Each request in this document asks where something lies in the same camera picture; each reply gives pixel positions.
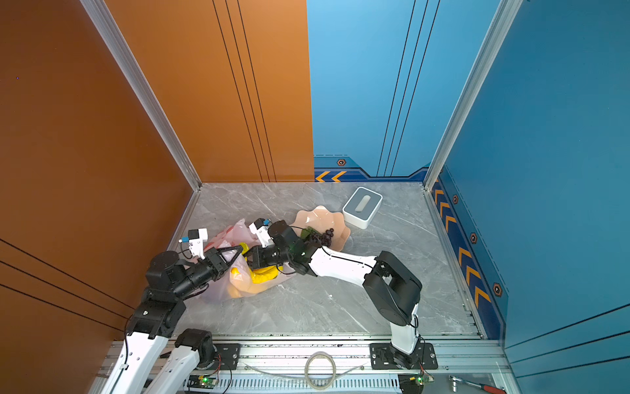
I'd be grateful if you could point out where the yellow banana bunch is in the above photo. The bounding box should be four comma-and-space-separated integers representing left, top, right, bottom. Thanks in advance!
242, 244, 280, 284

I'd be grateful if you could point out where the wooden fruit plate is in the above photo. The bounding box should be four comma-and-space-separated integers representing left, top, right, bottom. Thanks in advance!
291, 205, 351, 251

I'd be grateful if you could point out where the pink printed plastic bag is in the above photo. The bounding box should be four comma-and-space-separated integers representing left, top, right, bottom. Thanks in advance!
198, 219, 293, 304

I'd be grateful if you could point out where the aluminium corner post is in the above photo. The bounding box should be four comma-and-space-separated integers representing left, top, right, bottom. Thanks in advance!
423, 0, 523, 191
80, 0, 202, 191

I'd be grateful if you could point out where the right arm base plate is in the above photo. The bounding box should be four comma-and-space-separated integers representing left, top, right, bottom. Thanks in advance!
369, 342, 439, 370

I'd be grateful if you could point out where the left green circuit board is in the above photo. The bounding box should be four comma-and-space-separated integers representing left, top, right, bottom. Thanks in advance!
186, 374, 219, 390

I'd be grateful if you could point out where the aluminium corner post left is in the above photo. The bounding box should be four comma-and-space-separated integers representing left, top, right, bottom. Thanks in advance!
80, 0, 202, 191

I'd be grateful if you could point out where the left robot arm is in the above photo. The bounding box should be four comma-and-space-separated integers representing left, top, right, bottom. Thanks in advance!
102, 246, 243, 393

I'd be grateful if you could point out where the right green circuit board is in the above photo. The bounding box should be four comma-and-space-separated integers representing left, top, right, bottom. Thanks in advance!
398, 374, 435, 394

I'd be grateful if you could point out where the green circuit board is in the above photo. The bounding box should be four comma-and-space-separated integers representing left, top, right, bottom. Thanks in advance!
186, 374, 219, 390
398, 374, 435, 394

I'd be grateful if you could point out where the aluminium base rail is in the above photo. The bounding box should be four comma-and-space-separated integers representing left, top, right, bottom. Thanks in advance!
97, 334, 518, 394

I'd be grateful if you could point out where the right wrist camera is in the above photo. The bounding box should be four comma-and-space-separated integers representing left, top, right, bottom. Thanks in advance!
249, 218, 274, 248

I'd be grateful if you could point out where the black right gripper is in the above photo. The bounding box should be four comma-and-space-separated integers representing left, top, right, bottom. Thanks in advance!
238, 245, 295, 270

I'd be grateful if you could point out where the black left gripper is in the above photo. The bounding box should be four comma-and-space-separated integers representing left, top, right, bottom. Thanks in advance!
173, 245, 243, 301

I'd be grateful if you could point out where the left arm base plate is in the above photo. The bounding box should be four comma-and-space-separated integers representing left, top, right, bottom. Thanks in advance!
210, 343, 241, 372

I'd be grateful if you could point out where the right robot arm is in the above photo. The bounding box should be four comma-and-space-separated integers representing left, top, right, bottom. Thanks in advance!
244, 218, 423, 369

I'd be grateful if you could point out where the aluminium corner post right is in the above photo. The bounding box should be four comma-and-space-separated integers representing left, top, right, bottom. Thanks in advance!
423, 0, 523, 191

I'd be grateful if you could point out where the coiled clear tube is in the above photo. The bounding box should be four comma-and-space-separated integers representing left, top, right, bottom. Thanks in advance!
244, 351, 365, 391

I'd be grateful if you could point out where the white grey tissue box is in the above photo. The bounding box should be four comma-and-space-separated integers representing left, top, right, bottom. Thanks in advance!
342, 186, 383, 229

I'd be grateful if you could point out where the red handled screwdriver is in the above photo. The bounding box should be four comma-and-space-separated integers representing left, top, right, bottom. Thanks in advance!
448, 375, 506, 394

